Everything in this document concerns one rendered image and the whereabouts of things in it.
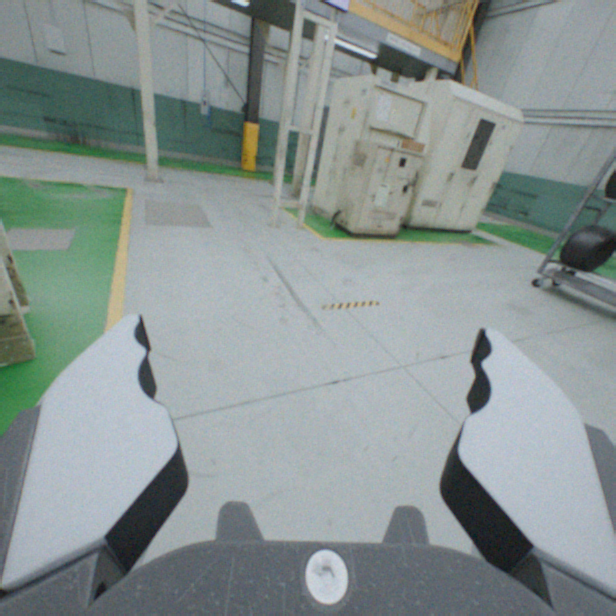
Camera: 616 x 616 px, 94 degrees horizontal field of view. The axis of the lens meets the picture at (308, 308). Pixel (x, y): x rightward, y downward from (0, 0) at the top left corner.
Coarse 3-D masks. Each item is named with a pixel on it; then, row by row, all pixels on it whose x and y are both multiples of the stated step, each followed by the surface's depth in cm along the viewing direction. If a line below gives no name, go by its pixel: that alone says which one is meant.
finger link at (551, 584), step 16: (592, 432) 7; (592, 448) 7; (608, 448) 7; (608, 464) 6; (608, 480) 6; (608, 496) 6; (528, 560) 5; (512, 576) 5; (528, 576) 5; (544, 576) 5; (560, 576) 5; (544, 592) 4; (560, 592) 4; (576, 592) 4; (592, 592) 4; (560, 608) 4; (576, 608) 4; (592, 608) 4; (608, 608) 4
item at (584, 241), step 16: (608, 160) 311; (592, 192) 326; (608, 192) 320; (576, 208) 338; (592, 208) 353; (608, 208) 358; (592, 224) 368; (560, 240) 353; (576, 240) 340; (592, 240) 329; (608, 240) 328; (560, 256) 359; (576, 256) 341; (592, 256) 371; (608, 256) 353; (544, 272) 372; (560, 272) 393; (576, 272) 387; (592, 272) 362; (576, 288) 342; (592, 288) 355
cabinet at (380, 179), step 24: (360, 144) 393; (384, 144) 370; (360, 168) 397; (384, 168) 388; (408, 168) 405; (360, 192) 401; (384, 192) 408; (408, 192) 427; (336, 216) 457; (360, 216) 413; (384, 216) 431
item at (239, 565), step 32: (224, 512) 5; (416, 512) 5; (192, 544) 4; (224, 544) 4; (256, 544) 4; (288, 544) 4; (320, 544) 4; (352, 544) 4; (384, 544) 4; (416, 544) 4; (128, 576) 4; (160, 576) 4; (192, 576) 4; (224, 576) 4; (256, 576) 4; (288, 576) 4; (320, 576) 4; (352, 576) 4; (384, 576) 4; (416, 576) 4; (448, 576) 4; (480, 576) 4; (96, 608) 4; (128, 608) 4; (160, 608) 4; (192, 608) 4; (224, 608) 4; (256, 608) 4; (288, 608) 4; (320, 608) 4; (352, 608) 4; (384, 608) 4; (416, 608) 4; (448, 608) 4; (480, 608) 4; (512, 608) 4; (544, 608) 4
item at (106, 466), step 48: (144, 336) 10; (96, 384) 8; (144, 384) 8; (48, 432) 6; (96, 432) 6; (144, 432) 6; (48, 480) 5; (96, 480) 5; (144, 480) 6; (48, 528) 5; (96, 528) 5; (144, 528) 6
